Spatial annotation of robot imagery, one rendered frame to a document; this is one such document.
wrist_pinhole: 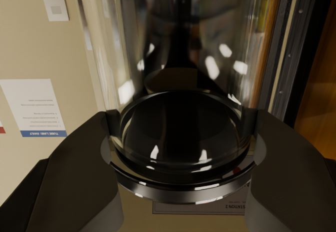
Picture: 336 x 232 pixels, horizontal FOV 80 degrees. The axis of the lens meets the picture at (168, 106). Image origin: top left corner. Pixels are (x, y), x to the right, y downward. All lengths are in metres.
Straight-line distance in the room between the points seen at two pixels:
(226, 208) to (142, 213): 0.13
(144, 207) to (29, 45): 0.73
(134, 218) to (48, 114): 0.72
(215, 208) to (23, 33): 0.82
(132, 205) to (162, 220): 0.05
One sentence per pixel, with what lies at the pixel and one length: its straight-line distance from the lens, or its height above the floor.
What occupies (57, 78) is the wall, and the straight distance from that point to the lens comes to 0.90.
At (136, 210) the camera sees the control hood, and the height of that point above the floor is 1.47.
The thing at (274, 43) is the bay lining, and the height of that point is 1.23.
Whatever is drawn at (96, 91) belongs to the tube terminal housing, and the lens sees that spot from 0.35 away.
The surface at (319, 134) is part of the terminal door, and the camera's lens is 0.33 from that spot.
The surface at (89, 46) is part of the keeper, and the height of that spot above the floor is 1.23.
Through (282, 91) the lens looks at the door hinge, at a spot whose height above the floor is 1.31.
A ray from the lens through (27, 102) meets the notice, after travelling 1.02.
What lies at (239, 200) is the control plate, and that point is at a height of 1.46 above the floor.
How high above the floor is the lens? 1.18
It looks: 27 degrees up
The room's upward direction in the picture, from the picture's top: 178 degrees clockwise
